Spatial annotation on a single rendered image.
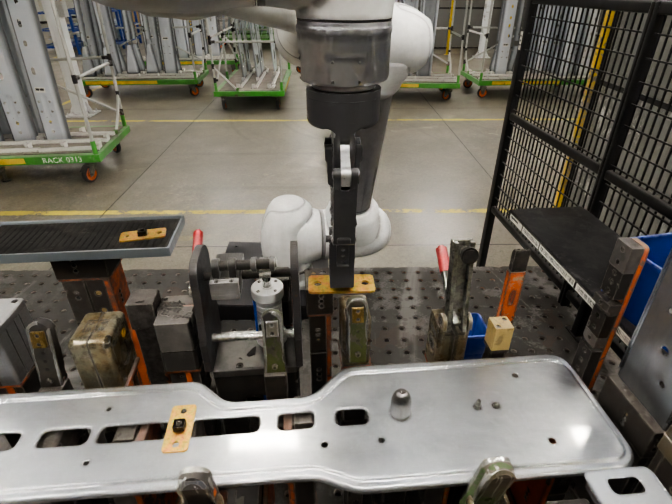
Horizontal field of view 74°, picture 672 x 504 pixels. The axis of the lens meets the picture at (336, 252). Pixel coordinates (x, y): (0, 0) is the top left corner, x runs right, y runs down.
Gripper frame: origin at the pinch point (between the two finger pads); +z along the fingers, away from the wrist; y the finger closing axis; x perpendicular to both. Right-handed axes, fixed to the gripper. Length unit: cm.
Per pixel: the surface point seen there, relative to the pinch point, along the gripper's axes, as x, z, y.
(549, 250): 53, 26, -44
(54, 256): -51, 14, -24
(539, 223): 56, 26, -58
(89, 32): -356, 37, -743
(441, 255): 20.4, 15.4, -25.1
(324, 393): -2.3, 29.1, -4.6
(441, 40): 312, 93, -1189
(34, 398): -50, 29, -5
